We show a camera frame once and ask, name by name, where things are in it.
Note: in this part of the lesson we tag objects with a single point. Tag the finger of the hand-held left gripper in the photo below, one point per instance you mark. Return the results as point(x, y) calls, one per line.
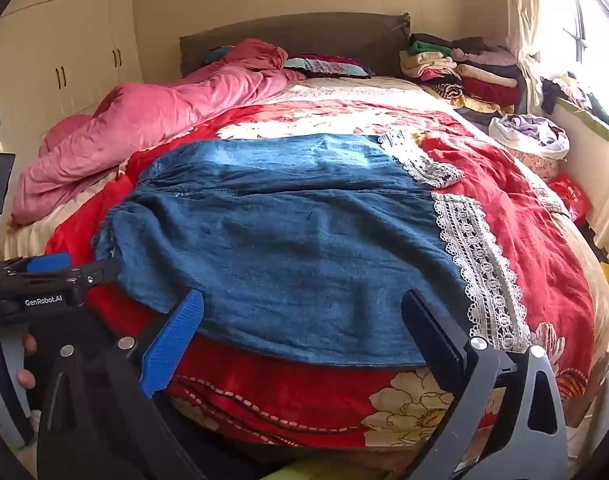
point(99, 272)
point(44, 263)

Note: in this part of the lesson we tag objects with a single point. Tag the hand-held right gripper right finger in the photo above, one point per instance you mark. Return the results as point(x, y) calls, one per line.
point(442, 345)

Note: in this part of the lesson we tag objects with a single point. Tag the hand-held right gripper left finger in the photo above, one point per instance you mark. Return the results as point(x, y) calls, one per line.
point(177, 340)

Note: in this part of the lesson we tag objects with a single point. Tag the blue denim pants lace trim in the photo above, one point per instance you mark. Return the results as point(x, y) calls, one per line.
point(284, 240)

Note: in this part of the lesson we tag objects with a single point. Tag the person's left hand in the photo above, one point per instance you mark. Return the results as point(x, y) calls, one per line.
point(28, 345)

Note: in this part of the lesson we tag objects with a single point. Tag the red floral blanket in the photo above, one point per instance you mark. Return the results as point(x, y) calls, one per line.
point(509, 220)

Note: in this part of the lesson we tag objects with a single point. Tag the pink duvet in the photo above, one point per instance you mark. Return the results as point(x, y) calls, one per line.
point(149, 110)

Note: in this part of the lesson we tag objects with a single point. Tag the white wardrobe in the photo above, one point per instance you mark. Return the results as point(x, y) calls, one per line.
point(59, 50)

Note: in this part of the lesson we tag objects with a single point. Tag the red box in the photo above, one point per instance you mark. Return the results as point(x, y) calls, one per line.
point(572, 197)

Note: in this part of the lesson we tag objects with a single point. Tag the lavender crumpled cloth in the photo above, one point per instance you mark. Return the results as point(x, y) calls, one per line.
point(529, 135)

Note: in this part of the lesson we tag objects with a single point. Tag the teal patterned pillow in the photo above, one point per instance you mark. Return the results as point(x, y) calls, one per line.
point(219, 53)

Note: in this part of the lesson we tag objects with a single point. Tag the stack of folded clothes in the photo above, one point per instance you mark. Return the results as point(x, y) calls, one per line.
point(464, 70)

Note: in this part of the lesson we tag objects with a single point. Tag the heap of clothes on ledge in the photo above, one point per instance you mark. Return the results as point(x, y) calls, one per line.
point(569, 90)

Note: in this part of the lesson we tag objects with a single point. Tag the dark red patterned pillow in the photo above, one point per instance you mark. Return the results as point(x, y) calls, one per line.
point(329, 66)

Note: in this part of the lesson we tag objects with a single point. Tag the dark grey headboard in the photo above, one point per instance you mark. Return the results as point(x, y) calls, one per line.
point(334, 35)

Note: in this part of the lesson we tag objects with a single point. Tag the cream curtain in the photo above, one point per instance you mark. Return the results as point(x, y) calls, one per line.
point(522, 20)

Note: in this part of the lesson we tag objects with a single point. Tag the window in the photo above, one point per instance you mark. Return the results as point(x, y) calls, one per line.
point(584, 10)

